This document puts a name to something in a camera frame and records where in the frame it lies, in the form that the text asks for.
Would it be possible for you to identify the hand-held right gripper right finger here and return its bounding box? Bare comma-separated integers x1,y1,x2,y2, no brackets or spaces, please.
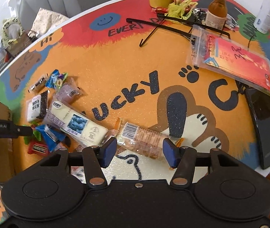
163,138,238,188

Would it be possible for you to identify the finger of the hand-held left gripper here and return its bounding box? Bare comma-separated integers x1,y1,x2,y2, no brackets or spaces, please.
13,125,34,137

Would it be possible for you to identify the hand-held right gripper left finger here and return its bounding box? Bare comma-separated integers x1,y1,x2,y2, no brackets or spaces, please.
39,137,118,188

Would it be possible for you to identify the small red snack packet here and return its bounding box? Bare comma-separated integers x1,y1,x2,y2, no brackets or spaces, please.
28,140,49,156

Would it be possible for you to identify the clear orange biscuit packet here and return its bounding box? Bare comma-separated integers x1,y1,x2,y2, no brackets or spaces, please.
115,118,185,160

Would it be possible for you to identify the long white blueberry packet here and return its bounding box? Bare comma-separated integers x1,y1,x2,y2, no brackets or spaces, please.
44,100,109,147

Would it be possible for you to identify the purple snack packet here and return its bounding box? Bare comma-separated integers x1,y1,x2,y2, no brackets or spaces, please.
55,84,82,105

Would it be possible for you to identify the green candy wrapper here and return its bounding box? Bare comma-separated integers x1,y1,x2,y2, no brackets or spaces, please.
24,133,41,146

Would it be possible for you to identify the white and black snack packet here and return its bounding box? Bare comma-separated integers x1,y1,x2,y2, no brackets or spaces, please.
26,90,50,122

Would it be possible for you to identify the small brown silver packet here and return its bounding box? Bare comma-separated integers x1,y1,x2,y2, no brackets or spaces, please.
29,75,48,92

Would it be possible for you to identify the blue green candy packet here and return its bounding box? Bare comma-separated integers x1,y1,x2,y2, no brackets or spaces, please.
45,70,69,90

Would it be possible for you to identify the colourful printed table mat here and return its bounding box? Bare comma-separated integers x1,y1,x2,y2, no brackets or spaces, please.
0,0,270,222

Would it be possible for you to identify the black smartphone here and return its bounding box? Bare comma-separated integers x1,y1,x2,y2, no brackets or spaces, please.
244,87,270,169

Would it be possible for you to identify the beige dotted cushion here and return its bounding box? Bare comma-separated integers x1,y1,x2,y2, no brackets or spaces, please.
31,7,69,37

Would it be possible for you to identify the clear bag of red envelopes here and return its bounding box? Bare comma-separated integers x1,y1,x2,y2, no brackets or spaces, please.
185,24,270,99

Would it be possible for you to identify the black thin hanger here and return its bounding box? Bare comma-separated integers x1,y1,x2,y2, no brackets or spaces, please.
126,14,232,47

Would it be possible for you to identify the dark shiny small item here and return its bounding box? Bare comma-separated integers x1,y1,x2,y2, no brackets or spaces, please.
191,8,209,22

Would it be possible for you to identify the small red candy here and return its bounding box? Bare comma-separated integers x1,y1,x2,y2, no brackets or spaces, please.
152,6,169,14

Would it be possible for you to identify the yellow green plastic bag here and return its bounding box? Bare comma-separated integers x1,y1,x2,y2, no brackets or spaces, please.
168,0,198,20

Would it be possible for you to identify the amber glass bottle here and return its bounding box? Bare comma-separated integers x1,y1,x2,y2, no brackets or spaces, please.
206,0,230,29

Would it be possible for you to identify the panda print ring cushion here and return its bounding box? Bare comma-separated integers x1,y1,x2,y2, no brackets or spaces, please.
1,17,26,47

